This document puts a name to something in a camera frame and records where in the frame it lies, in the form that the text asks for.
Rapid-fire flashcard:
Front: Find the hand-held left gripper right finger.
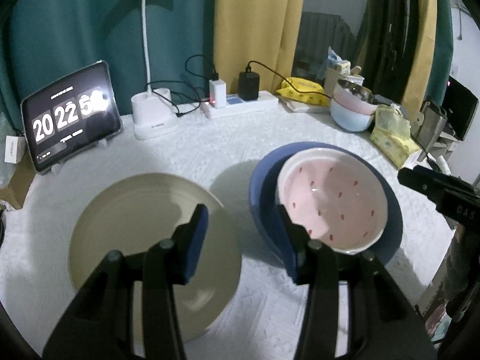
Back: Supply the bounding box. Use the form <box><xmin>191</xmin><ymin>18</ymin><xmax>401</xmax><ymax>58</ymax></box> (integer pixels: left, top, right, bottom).
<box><xmin>272</xmin><ymin>203</ymin><xmax>437</xmax><ymax>360</ymax></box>

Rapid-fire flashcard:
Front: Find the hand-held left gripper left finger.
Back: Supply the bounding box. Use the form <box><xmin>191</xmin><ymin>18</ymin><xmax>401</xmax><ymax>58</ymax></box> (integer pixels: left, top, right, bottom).
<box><xmin>42</xmin><ymin>203</ymin><xmax>209</xmax><ymax>360</ymax></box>

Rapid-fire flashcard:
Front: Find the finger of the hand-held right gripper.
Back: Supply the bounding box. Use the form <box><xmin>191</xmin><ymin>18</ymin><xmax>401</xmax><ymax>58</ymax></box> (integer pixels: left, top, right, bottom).
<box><xmin>397</xmin><ymin>167</ymin><xmax>480</xmax><ymax>211</ymax></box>

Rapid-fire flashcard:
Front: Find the large blue bowl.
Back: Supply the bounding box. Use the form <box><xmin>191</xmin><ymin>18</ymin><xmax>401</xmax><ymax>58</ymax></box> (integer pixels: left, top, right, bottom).
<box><xmin>248</xmin><ymin>141</ymin><xmax>404</xmax><ymax>276</ymax></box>

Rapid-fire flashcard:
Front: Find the cream plate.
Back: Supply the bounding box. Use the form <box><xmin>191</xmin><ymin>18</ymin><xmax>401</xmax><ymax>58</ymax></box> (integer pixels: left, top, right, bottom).
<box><xmin>68</xmin><ymin>172</ymin><xmax>242</xmax><ymax>344</ymax></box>

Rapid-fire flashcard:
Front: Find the pink dotted bowl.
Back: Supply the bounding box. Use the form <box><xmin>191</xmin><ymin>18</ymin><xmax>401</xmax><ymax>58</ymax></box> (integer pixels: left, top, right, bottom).
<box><xmin>277</xmin><ymin>149</ymin><xmax>389</xmax><ymax>254</ymax></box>

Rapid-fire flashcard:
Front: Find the yellow tissue pack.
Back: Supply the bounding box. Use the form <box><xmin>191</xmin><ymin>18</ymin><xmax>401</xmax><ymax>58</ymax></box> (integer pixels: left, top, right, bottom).
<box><xmin>369</xmin><ymin>105</ymin><xmax>422</xmax><ymax>169</ymax></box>

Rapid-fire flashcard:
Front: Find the black monitor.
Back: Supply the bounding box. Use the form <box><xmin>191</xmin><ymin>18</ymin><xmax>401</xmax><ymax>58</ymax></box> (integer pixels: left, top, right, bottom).
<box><xmin>446</xmin><ymin>76</ymin><xmax>479</xmax><ymax>141</ymax></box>

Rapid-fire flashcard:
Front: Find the dark blue case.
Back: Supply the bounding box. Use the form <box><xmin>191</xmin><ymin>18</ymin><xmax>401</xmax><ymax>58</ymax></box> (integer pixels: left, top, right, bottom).
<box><xmin>373</xmin><ymin>95</ymin><xmax>404</xmax><ymax>115</ymax></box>

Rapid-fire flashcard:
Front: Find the white tablecloth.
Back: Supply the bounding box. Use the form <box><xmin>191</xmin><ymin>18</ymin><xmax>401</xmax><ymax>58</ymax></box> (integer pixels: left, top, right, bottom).
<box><xmin>0</xmin><ymin>97</ymin><xmax>456</xmax><ymax>360</ymax></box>

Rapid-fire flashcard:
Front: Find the steel bowl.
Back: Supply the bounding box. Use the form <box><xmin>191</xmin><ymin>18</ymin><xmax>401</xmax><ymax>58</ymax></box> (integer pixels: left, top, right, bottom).
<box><xmin>337</xmin><ymin>79</ymin><xmax>377</xmax><ymax>106</ymax></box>

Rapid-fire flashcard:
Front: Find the white desk lamp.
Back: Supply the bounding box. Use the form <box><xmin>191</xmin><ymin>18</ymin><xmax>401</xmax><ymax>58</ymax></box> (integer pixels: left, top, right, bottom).
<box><xmin>104</xmin><ymin>0</ymin><xmax>187</xmax><ymax>140</ymax></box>

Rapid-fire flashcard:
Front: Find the clear tablet stand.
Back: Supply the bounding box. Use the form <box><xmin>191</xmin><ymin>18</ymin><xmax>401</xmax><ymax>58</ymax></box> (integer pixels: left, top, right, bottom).
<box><xmin>45</xmin><ymin>135</ymin><xmax>117</xmax><ymax>175</ymax></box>

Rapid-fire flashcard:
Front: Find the yellow curtain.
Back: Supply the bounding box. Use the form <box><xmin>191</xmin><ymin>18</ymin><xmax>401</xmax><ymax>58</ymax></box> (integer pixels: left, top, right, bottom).
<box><xmin>399</xmin><ymin>0</ymin><xmax>437</xmax><ymax>109</ymax></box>
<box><xmin>213</xmin><ymin>0</ymin><xmax>309</xmax><ymax>94</ymax></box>

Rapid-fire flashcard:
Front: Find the white power strip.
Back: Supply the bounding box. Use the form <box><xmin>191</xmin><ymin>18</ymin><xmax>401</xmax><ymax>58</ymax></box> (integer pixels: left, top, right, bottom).
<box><xmin>200</xmin><ymin>91</ymin><xmax>279</xmax><ymax>119</ymax></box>

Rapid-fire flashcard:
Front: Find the teal curtain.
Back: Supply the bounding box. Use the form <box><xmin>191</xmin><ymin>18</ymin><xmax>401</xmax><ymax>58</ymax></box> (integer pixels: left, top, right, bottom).
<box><xmin>0</xmin><ymin>0</ymin><xmax>218</xmax><ymax>132</ymax></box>
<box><xmin>427</xmin><ymin>0</ymin><xmax>454</xmax><ymax>102</ymax></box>

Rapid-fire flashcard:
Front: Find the white perforated basket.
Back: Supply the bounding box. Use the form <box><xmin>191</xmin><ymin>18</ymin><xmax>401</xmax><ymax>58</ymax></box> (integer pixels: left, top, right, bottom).
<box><xmin>324</xmin><ymin>67</ymin><xmax>364</xmax><ymax>92</ymax></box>

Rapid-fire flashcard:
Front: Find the yellow wipes packet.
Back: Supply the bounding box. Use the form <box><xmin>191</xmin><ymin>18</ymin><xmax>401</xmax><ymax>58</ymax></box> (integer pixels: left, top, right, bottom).
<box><xmin>276</xmin><ymin>77</ymin><xmax>331</xmax><ymax>106</ymax></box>

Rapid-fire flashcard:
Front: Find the white charger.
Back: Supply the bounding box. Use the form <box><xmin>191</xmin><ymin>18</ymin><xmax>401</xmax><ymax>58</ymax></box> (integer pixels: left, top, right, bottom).
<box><xmin>209</xmin><ymin>79</ymin><xmax>228</xmax><ymax>109</ymax></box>

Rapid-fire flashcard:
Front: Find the blue and white packet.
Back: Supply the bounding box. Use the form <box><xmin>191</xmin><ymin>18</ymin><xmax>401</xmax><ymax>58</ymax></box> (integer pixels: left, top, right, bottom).
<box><xmin>325</xmin><ymin>47</ymin><xmax>351</xmax><ymax>70</ymax></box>

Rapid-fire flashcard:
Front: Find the black charger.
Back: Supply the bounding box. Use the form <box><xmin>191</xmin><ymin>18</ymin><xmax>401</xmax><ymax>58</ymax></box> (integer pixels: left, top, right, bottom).
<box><xmin>238</xmin><ymin>70</ymin><xmax>260</xmax><ymax>101</ymax></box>

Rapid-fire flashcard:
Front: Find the tablet with clock display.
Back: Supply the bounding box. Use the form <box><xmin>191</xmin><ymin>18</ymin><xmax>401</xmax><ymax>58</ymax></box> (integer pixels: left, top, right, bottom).
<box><xmin>20</xmin><ymin>60</ymin><xmax>124</xmax><ymax>173</ymax></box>

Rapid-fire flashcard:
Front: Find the cardboard box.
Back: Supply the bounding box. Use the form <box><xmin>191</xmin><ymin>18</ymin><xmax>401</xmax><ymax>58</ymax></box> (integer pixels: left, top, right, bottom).
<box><xmin>0</xmin><ymin>161</ymin><xmax>36</xmax><ymax>211</ymax></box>

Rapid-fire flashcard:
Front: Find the small white box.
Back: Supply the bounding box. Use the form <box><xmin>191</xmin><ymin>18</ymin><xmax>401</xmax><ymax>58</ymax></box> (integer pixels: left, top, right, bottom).
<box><xmin>4</xmin><ymin>135</ymin><xmax>27</xmax><ymax>164</ymax></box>

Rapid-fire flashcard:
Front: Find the black phone cable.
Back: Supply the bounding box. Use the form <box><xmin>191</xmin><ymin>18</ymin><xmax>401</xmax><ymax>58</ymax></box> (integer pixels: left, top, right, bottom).
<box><xmin>403</xmin><ymin>118</ymin><xmax>443</xmax><ymax>169</ymax></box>

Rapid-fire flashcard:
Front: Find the black charger cable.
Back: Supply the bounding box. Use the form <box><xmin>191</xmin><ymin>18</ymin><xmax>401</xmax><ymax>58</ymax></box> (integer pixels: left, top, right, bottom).
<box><xmin>245</xmin><ymin>60</ymin><xmax>332</xmax><ymax>100</ymax></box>

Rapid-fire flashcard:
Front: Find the black lamp cable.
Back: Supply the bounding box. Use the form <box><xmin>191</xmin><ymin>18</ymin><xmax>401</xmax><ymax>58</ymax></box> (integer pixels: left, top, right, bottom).
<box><xmin>145</xmin><ymin>54</ymin><xmax>219</xmax><ymax>118</ymax></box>

